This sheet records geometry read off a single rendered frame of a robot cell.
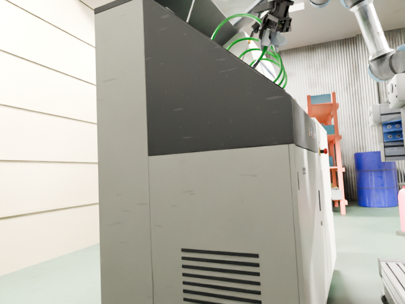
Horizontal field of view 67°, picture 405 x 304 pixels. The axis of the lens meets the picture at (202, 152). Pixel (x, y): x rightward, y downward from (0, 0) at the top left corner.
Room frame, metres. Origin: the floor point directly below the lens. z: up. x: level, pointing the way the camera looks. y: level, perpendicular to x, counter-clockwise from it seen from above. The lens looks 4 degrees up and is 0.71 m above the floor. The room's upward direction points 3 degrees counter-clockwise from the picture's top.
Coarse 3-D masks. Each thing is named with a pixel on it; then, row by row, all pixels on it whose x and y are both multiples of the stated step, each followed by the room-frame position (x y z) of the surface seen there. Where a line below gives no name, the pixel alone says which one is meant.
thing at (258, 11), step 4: (260, 4) 1.15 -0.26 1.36; (264, 4) 1.14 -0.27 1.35; (268, 4) 1.12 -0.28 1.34; (272, 4) 1.11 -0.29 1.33; (256, 8) 1.18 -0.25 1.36; (260, 8) 1.16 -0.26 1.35; (264, 8) 1.14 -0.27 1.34; (268, 8) 1.13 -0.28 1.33; (272, 8) 1.14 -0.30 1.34; (256, 12) 1.18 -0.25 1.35; (260, 12) 1.18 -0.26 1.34
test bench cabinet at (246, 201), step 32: (160, 160) 1.21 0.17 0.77; (192, 160) 1.14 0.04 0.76; (224, 160) 1.08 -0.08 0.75; (256, 160) 1.03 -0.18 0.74; (288, 160) 0.98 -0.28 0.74; (160, 192) 1.21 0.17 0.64; (192, 192) 1.14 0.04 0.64; (224, 192) 1.09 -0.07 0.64; (256, 192) 1.03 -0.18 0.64; (288, 192) 0.99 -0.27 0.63; (160, 224) 1.21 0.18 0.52; (192, 224) 1.15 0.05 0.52; (224, 224) 1.09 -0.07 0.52; (256, 224) 1.04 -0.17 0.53; (288, 224) 0.99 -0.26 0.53; (160, 256) 1.21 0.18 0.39; (192, 256) 1.15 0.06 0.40; (224, 256) 1.09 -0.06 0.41; (256, 256) 1.04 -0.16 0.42; (288, 256) 0.99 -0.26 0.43; (160, 288) 1.22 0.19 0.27; (192, 288) 1.15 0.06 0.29; (224, 288) 1.09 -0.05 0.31; (256, 288) 1.04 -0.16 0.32; (288, 288) 1.00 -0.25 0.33
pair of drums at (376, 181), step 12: (360, 156) 5.36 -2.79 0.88; (372, 156) 5.21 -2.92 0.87; (360, 168) 5.38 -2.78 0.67; (372, 168) 5.22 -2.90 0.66; (384, 168) 5.17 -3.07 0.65; (396, 168) 5.82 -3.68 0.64; (360, 180) 5.40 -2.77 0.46; (372, 180) 5.23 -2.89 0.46; (384, 180) 5.17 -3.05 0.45; (396, 180) 5.80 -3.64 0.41; (360, 192) 5.43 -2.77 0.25; (372, 192) 5.24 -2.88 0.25; (384, 192) 5.18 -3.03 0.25; (396, 192) 5.28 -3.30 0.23; (360, 204) 5.46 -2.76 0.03; (372, 204) 5.25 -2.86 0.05; (384, 204) 5.18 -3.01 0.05; (396, 204) 5.24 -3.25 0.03
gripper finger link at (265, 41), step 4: (264, 32) 1.17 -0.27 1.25; (268, 32) 1.15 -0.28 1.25; (264, 36) 1.18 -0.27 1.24; (268, 36) 1.16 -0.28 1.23; (260, 40) 1.19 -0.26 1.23; (264, 40) 1.18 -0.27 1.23; (268, 40) 1.16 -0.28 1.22; (260, 44) 1.20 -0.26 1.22; (264, 44) 1.19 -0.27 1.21; (268, 44) 1.17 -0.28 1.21; (260, 48) 1.22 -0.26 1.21
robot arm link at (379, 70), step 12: (348, 0) 1.48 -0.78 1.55; (360, 0) 1.44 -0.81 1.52; (372, 0) 1.45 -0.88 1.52; (360, 12) 1.47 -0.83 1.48; (372, 12) 1.45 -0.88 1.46; (360, 24) 1.50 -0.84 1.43; (372, 24) 1.46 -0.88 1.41; (372, 36) 1.48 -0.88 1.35; (384, 36) 1.48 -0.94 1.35; (372, 48) 1.50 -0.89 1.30; (384, 48) 1.48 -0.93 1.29; (372, 60) 1.51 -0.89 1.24; (384, 60) 1.47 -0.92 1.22; (372, 72) 1.54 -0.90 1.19; (384, 72) 1.49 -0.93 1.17
